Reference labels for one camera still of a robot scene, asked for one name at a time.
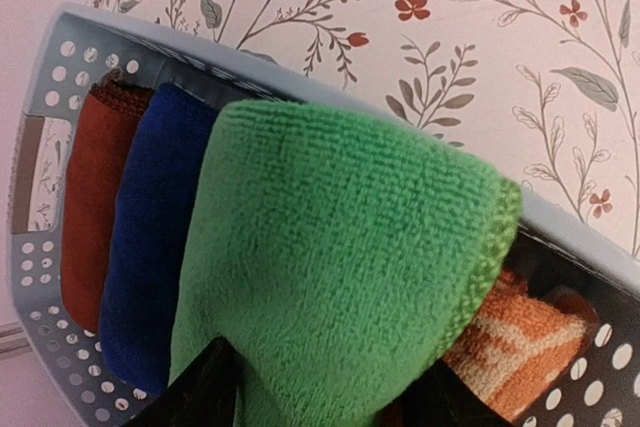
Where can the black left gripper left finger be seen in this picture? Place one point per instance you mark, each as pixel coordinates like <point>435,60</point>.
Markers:
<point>204,394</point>

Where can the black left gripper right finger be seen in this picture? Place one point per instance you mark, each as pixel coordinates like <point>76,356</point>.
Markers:
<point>439,398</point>

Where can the orange rabbit print towel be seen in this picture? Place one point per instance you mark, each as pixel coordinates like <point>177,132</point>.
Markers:
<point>516,346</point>

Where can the green microfibre towel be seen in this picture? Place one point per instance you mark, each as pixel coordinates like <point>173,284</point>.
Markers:
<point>339,254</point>

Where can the blue rolled towel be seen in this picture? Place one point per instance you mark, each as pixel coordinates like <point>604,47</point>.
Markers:
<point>153,211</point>

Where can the red rolled towel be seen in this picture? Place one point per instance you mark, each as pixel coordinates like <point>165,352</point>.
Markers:
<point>106,126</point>

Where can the light blue plastic basket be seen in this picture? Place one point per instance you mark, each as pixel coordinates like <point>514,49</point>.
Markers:
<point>81,45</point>

